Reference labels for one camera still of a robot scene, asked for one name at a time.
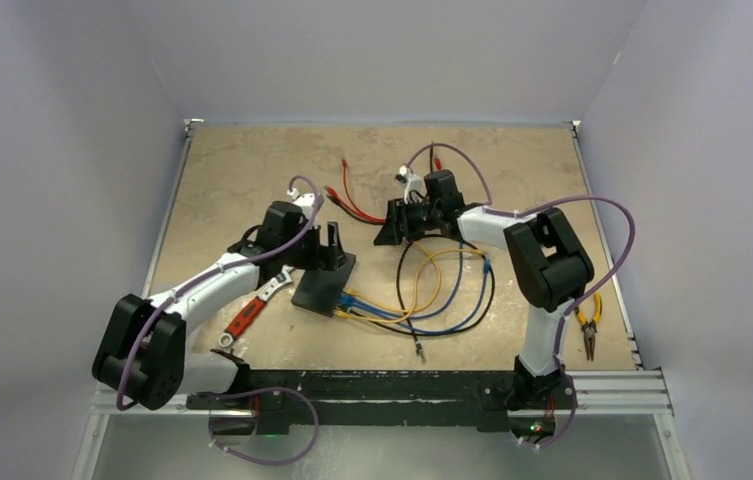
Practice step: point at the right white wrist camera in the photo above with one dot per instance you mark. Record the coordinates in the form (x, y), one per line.
(413, 184)

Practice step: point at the yellow handled pliers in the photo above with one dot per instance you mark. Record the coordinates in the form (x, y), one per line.
(589, 326)

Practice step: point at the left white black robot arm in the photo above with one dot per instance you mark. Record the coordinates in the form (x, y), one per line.
(145, 354)

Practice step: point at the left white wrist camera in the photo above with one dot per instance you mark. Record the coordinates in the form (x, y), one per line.
(308, 202)

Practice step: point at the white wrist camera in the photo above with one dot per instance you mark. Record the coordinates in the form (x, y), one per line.
(308, 202)
(413, 184)

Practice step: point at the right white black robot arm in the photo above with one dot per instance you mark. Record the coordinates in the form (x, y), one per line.
(551, 266)

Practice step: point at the black network switch box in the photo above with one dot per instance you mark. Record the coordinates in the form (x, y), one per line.
(319, 291)

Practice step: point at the red handled adjustable wrench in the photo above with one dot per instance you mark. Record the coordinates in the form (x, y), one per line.
(251, 310)

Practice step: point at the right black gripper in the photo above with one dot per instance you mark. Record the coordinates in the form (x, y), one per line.
(397, 227)

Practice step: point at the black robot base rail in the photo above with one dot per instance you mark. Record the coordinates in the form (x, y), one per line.
(489, 401)

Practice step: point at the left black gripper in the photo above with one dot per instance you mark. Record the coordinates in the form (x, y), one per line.
(322, 257)

